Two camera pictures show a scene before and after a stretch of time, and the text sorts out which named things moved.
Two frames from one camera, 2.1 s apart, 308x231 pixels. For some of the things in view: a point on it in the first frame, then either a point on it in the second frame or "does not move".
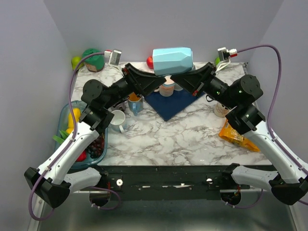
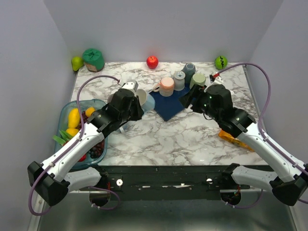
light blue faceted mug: (167, 61) -> (150, 104)
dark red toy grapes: (96, 148) does not move
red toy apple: (149, 62) does not move
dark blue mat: (169, 107) does not move
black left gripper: (145, 82) -> (139, 111)
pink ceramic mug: (166, 90) does not move
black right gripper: (192, 81) -> (186, 99)
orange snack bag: (228, 133) does not move
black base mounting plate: (173, 182) does not move
